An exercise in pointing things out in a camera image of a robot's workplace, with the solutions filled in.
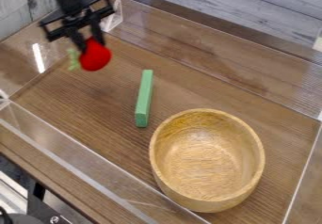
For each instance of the wooden oval bowl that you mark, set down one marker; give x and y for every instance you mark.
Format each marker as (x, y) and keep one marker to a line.
(207, 159)

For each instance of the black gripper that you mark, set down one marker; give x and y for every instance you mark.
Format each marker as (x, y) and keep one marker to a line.
(73, 15)

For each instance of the black table leg bracket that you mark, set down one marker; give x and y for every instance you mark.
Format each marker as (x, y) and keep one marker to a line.
(38, 209)

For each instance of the clear acrylic corner bracket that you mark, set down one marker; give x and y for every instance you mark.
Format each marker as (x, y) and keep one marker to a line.
(109, 22)

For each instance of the red plush strawberry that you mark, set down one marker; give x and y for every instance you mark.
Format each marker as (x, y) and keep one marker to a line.
(93, 59)

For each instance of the green rectangular block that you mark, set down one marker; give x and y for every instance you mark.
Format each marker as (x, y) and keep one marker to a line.
(142, 103)

